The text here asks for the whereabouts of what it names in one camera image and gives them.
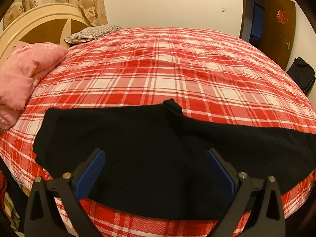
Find black pants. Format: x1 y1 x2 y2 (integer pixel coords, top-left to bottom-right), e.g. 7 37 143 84
33 100 315 220

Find red white plaid bedsheet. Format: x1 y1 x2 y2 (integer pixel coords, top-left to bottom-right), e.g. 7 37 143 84
0 26 316 237

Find black bag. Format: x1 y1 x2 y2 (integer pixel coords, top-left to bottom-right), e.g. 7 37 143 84
287 57 315 96

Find pink folded quilt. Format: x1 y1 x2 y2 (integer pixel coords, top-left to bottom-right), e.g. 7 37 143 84
1 42 68 131

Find grey striped pillow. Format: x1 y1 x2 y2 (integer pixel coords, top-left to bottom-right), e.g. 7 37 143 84
64 24 122 45

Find brown wooden door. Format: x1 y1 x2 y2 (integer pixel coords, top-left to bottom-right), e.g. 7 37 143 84
239 0 296 70

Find cream wooden headboard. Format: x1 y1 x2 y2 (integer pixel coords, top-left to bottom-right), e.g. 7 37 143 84
1 3 91 60

